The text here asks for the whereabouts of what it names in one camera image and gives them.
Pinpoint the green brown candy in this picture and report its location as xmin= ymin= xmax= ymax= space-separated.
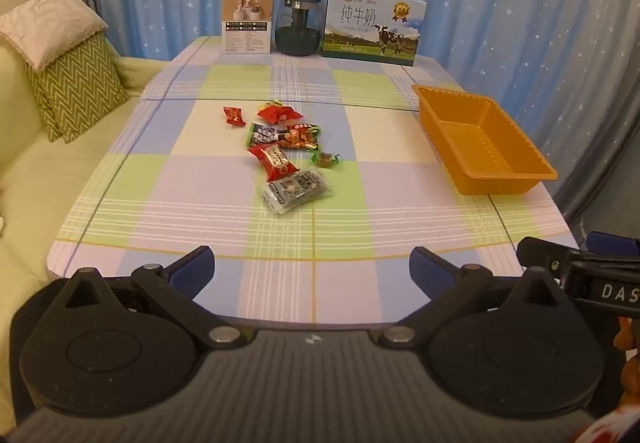
xmin=310 ymin=151 xmax=343 ymax=169

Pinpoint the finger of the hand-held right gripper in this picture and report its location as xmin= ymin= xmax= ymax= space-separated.
xmin=586 ymin=231 xmax=640 ymax=264
xmin=516 ymin=236 xmax=640 ymax=297

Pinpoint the person's right hand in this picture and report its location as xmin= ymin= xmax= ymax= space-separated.
xmin=612 ymin=315 xmax=640 ymax=376

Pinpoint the green zigzag pillow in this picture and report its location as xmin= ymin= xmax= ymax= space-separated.
xmin=25 ymin=32 xmax=131 ymax=144

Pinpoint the white pillow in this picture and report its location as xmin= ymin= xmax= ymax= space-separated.
xmin=0 ymin=0 xmax=109 ymax=73

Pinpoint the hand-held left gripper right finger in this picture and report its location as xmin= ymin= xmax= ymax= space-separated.
xmin=376 ymin=245 xmax=568 ymax=351

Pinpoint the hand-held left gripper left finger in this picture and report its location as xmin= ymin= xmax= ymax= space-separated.
xmin=50 ymin=245 xmax=256 ymax=351

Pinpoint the bright red snack packet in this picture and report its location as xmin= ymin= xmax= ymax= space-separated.
xmin=256 ymin=104 xmax=303 ymax=125

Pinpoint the milk carton gift box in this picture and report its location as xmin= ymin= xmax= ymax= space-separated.
xmin=320 ymin=0 xmax=427 ymax=67

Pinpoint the grey snack packet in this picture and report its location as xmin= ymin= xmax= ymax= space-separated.
xmin=261 ymin=168 xmax=333 ymax=215

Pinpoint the grey lace-trimmed cloth cover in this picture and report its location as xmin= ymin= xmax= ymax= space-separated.
xmin=552 ymin=88 xmax=640 ymax=244

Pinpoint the red white snack packet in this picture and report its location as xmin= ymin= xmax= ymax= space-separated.
xmin=247 ymin=143 xmax=300 ymax=182

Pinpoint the red white printed clothing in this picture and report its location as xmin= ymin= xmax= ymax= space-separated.
xmin=570 ymin=403 xmax=640 ymax=443

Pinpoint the orange plastic tray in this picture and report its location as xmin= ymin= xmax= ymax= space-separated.
xmin=411 ymin=84 xmax=558 ymax=196

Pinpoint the light green sofa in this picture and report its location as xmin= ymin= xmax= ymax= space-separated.
xmin=0 ymin=43 xmax=171 ymax=424

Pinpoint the dark glass jar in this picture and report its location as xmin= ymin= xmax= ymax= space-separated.
xmin=274 ymin=0 xmax=322 ymax=57

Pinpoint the dark red snack packet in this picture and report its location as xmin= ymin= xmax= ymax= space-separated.
xmin=248 ymin=123 xmax=291 ymax=147

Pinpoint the white product box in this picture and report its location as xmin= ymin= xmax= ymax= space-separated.
xmin=222 ymin=0 xmax=276 ymax=55

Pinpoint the orange green snack packet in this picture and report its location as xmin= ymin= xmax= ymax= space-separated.
xmin=277 ymin=122 xmax=322 ymax=153

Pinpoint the checkered tablecloth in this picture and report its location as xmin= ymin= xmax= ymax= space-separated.
xmin=47 ymin=36 xmax=581 ymax=329

